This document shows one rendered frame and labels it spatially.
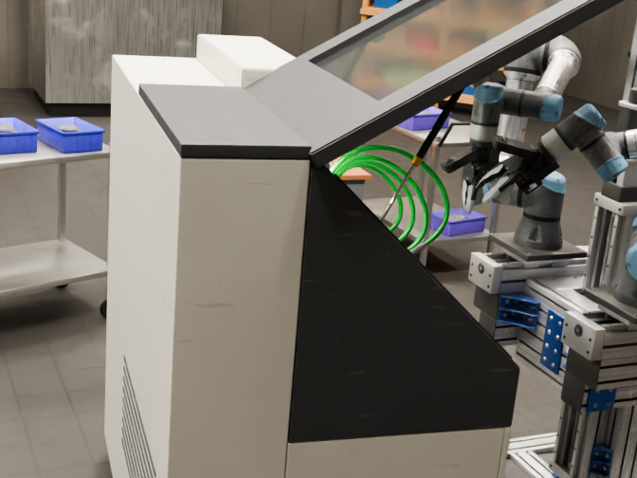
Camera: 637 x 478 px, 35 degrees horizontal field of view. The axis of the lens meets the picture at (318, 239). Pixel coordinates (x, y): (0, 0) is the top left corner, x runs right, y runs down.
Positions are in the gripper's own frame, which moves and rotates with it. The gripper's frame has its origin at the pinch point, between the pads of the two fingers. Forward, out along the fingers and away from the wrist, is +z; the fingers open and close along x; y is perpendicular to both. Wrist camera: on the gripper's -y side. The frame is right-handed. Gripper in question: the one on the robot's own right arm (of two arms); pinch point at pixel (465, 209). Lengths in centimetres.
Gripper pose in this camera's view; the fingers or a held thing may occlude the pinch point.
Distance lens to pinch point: 289.3
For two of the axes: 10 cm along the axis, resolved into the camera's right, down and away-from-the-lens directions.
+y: 9.6, -0.1, 3.0
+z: -0.8, 9.5, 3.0
